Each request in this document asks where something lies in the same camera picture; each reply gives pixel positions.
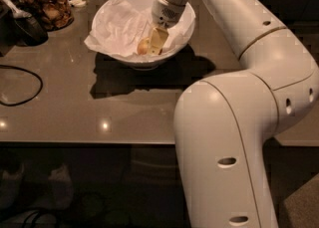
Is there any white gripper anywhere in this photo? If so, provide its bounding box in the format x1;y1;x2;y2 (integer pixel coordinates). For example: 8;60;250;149
147;0;186;55

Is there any red yellow apple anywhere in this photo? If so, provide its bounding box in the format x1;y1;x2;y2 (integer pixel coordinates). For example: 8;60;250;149
137;37;150;55

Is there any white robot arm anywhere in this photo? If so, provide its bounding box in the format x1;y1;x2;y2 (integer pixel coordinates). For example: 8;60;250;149
153;0;319;228

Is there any white ceramic bowl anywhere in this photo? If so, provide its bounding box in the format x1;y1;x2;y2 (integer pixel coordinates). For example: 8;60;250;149
91;0;197;72

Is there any white crumpled paper liner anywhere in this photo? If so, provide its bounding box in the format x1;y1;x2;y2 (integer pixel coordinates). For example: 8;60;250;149
84;0;195;63

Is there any black round appliance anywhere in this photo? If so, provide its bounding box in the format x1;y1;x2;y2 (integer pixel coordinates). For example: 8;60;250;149
0;0;48;46

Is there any white shoe right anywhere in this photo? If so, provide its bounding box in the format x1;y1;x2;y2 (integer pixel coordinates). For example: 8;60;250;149
36;164;74;210

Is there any white shoe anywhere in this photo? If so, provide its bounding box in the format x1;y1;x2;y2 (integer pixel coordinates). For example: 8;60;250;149
0;164;25;210
36;164;74;210

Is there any white shoe left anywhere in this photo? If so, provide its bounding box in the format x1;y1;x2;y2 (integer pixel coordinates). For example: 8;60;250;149
0;164;25;210

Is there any black cable loop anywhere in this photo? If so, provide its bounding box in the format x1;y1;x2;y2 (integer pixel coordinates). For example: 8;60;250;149
0;64;45;108

